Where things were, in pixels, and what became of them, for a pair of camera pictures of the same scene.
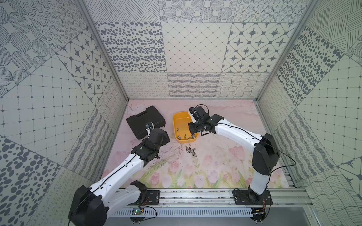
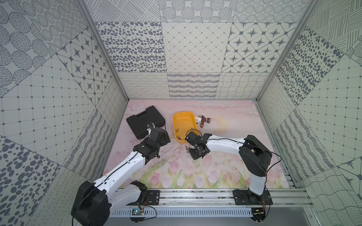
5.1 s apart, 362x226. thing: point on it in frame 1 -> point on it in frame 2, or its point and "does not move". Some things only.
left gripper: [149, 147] does not move
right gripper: [192, 130] -> [193, 156]
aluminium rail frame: [220, 197] does not move
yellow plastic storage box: [181, 120] does not move
